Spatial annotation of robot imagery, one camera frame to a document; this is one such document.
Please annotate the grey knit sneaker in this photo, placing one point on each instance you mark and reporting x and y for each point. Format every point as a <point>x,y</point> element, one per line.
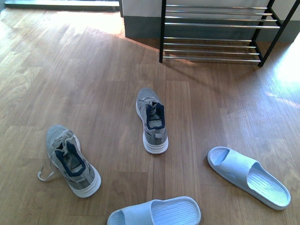
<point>64,151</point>
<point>152,114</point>

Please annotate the light blue slide sandal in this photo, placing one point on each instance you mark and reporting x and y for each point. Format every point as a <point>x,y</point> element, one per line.
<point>181,210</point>
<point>248,174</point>

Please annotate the black metal shoe rack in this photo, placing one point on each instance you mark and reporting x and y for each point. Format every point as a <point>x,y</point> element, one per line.
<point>201,31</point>

